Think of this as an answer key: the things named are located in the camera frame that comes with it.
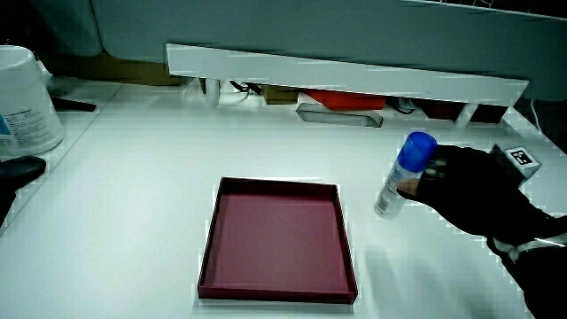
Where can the person's right hand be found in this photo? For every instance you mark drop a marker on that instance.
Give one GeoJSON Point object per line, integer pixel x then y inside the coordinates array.
{"type": "Point", "coordinates": [469, 195]}

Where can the blue-capped white glue bottle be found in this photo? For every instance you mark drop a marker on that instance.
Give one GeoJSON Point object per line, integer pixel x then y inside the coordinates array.
{"type": "Point", "coordinates": [409, 164]}

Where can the person's right forearm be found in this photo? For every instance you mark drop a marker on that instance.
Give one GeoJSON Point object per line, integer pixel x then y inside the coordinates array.
{"type": "Point", "coordinates": [542, 279]}

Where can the grey desk partition panel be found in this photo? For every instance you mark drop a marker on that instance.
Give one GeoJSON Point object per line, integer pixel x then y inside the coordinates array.
{"type": "Point", "coordinates": [310, 26]}

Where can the white desk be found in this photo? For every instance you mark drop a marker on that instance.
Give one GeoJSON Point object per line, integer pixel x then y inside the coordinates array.
{"type": "Point", "coordinates": [146, 177]}

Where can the orange-red flat box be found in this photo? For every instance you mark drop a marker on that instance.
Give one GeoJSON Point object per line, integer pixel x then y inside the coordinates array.
{"type": "Point", "coordinates": [347, 100]}

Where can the white monitor riser shelf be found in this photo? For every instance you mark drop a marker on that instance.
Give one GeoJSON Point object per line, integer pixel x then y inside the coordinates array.
{"type": "Point", "coordinates": [336, 75]}

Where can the dark red shallow tray box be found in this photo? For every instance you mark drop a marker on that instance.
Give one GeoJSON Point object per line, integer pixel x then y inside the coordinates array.
{"type": "Point", "coordinates": [277, 239]}

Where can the small brown box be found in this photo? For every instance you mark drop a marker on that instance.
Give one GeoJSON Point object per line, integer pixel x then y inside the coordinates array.
{"type": "Point", "coordinates": [280, 95]}

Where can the black rounded device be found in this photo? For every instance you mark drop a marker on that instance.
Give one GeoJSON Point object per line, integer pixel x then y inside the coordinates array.
{"type": "Point", "coordinates": [15, 175]}

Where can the white plastic tub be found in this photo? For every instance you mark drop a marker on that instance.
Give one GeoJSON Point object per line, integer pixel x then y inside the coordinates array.
{"type": "Point", "coordinates": [22, 106]}

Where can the silver rectangular frame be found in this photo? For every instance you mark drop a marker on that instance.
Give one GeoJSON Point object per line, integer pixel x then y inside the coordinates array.
{"type": "Point", "coordinates": [310, 113]}

